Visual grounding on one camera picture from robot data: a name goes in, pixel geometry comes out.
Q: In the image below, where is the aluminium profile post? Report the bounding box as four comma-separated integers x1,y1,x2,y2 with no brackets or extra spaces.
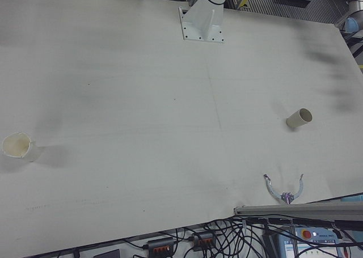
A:
234,192,363,217

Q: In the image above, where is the white ribbed plastic cup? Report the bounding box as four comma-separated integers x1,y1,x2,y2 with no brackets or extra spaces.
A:
1,132,40,163

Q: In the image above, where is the black orange usb hub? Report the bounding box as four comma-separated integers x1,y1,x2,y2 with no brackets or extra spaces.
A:
146,236,175,255
188,231,217,249

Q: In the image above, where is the bent metal clip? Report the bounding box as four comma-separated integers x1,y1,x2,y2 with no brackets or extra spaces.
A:
263,172,305,205

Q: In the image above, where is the white pedestal post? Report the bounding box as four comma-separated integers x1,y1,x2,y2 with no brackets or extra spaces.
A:
178,0,227,45

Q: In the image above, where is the beige paper cup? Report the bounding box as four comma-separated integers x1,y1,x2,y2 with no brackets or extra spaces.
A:
285,108,313,129

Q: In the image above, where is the teach pendant with red button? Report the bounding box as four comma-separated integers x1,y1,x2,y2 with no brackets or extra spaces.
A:
262,225,363,258

